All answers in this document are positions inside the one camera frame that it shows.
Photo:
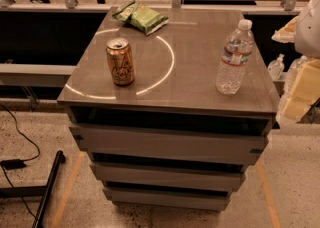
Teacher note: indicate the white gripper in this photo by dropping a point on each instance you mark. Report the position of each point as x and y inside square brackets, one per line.
[309, 30]

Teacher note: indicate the clear plastic water bottle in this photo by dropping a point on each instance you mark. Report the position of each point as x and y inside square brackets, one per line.
[237, 50]

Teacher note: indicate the orange soda can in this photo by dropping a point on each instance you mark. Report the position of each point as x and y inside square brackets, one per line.
[120, 61]

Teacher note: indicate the grey drawer cabinet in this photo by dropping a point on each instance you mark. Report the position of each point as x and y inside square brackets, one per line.
[170, 138]

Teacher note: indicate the green chip bag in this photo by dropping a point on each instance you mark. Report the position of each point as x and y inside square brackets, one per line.
[141, 17]

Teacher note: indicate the black stand base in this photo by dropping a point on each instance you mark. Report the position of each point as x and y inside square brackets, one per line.
[42, 191]

